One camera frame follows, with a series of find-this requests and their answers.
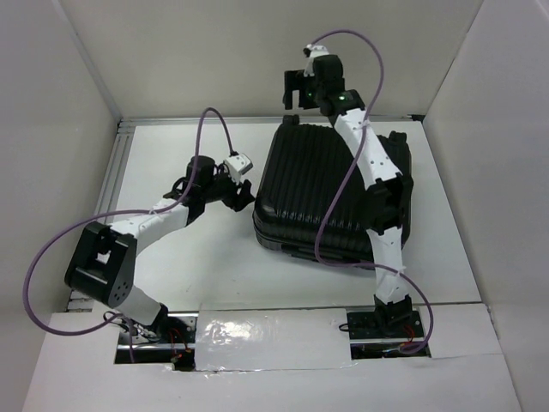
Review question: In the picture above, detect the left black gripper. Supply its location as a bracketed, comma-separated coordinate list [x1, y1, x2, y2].
[202, 160, 256, 213]

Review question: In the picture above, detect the black hard-shell suitcase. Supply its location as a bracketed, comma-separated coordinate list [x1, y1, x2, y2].
[251, 114, 415, 270]

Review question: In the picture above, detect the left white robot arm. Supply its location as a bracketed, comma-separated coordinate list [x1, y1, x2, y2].
[64, 152, 255, 342]

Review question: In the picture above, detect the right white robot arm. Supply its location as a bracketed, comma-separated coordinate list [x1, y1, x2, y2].
[283, 45, 413, 336]

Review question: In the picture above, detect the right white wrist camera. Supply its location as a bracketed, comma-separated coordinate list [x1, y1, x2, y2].
[303, 44, 329, 77]

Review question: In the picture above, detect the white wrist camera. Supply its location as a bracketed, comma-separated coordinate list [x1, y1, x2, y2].
[223, 153, 253, 185]
[303, 44, 329, 77]

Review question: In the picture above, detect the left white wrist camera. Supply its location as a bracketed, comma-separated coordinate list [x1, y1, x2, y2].
[223, 153, 253, 185]

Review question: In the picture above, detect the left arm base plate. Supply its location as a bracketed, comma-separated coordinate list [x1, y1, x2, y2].
[114, 312, 198, 372]

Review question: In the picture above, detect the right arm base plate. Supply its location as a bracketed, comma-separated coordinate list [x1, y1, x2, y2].
[339, 310, 431, 361]

